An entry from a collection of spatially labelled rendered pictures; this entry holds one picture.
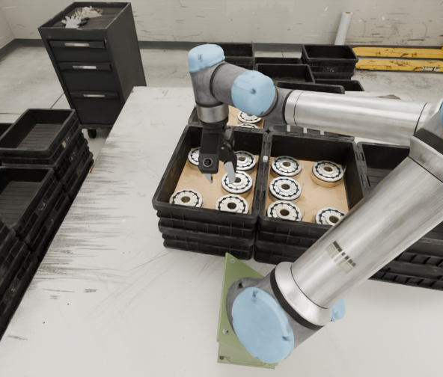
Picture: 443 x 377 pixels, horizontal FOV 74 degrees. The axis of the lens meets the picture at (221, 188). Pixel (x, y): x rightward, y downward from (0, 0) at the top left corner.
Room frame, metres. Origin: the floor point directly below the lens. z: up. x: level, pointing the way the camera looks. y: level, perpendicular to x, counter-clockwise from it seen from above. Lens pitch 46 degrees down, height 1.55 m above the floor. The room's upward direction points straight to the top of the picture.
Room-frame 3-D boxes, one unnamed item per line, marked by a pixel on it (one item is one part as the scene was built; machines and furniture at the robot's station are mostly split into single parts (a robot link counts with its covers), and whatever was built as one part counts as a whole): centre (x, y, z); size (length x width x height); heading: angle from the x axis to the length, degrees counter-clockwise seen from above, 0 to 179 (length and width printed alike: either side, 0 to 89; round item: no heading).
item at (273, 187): (0.66, -0.21, 0.86); 0.10 x 0.10 x 0.01
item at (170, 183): (0.70, 0.02, 0.87); 0.40 x 0.30 x 0.11; 170
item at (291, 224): (0.65, -0.28, 0.92); 0.40 x 0.30 x 0.02; 170
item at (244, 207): (0.58, -0.03, 0.86); 0.10 x 0.10 x 0.01
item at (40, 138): (1.39, 1.03, 0.37); 0.40 x 0.30 x 0.45; 177
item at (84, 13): (2.45, 0.98, 0.88); 0.29 x 0.22 x 0.03; 177
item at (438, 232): (0.60, -0.57, 0.87); 0.40 x 0.30 x 0.11; 170
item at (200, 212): (0.70, 0.02, 0.92); 0.40 x 0.30 x 0.02; 170
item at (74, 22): (2.22, 1.02, 0.88); 0.25 x 0.19 x 0.03; 177
